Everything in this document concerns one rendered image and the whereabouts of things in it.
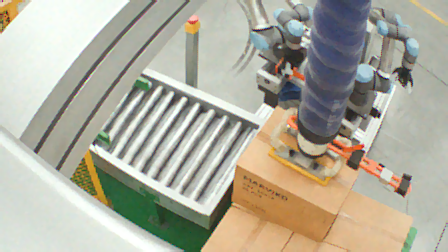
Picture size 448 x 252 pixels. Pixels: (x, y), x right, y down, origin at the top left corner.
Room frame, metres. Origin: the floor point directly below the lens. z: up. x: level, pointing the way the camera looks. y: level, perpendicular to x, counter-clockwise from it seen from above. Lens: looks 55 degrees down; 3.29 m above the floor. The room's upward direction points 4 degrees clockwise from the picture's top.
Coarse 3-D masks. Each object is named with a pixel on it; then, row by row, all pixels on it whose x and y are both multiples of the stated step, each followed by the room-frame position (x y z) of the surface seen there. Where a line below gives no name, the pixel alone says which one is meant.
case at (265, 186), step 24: (264, 144) 1.53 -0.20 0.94; (240, 168) 1.40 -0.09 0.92; (264, 168) 1.39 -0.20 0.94; (288, 168) 1.40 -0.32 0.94; (360, 168) 1.40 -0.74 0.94; (240, 192) 1.39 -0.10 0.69; (264, 192) 1.33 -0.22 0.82; (288, 192) 1.27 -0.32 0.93; (312, 192) 1.26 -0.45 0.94; (336, 192) 1.26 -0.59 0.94; (264, 216) 1.31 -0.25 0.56; (288, 216) 1.25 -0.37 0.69; (312, 216) 1.18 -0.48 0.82
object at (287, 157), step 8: (288, 144) 1.45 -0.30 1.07; (272, 152) 1.40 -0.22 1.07; (280, 152) 1.40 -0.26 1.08; (288, 152) 1.40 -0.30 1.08; (296, 152) 1.41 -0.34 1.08; (280, 160) 1.37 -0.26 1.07; (288, 160) 1.36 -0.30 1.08; (312, 160) 1.37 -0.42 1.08; (296, 168) 1.32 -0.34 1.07; (304, 168) 1.32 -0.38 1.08; (312, 168) 1.32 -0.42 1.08; (320, 168) 1.32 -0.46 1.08; (312, 176) 1.28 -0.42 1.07; (320, 176) 1.28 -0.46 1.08
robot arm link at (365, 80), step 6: (360, 66) 1.84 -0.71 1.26; (366, 66) 1.85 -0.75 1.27; (360, 72) 1.80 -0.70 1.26; (366, 72) 1.80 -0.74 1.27; (372, 72) 1.80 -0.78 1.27; (360, 78) 1.77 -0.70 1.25; (366, 78) 1.76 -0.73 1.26; (372, 78) 1.78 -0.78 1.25; (354, 84) 1.79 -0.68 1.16; (360, 84) 1.76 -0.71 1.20; (366, 84) 1.76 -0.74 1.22; (372, 84) 1.76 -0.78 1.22; (360, 90) 1.76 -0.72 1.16; (366, 90) 1.76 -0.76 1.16
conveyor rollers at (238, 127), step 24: (168, 96) 2.08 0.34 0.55; (120, 120) 1.88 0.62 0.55; (168, 120) 1.90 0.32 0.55; (192, 120) 1.93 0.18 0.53; (96, 144) 1.71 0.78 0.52; (120, 144) 1.71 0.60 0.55; (168, 144) 1.74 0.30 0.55; (192, 144) 1.76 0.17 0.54; (192, 168) 1.60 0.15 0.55; (216, 168) 1.62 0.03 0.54; (192, 192) 1.45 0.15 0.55; (216, 192) 1.46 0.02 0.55
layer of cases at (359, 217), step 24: (240, 216) 1.32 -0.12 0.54; (336, 216) 1.31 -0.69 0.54; (360, 216) 1.29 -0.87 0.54; (384, 216) 1.28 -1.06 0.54; (408, 216) 1.26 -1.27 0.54; (216, 240) 1.15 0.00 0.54; (240, 240) 1.15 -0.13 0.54; (264, 240) 1.16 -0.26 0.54; (288, 240) 1.16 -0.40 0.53; (312, 240) 1.14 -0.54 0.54; (336, 240) 1.13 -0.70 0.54; (360, 240) 1.11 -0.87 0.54; (384, 240) 1.09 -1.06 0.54
